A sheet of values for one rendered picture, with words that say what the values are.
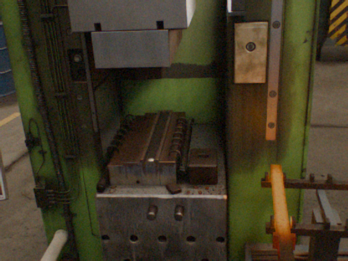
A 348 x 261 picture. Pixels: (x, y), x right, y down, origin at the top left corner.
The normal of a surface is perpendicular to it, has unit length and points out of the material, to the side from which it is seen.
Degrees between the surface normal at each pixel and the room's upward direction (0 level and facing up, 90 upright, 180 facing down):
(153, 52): 90
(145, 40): 90
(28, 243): 0
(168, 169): 90
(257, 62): 90
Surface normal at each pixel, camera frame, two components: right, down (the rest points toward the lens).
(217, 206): -0.09, 0.40
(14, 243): -0.05, -0.92
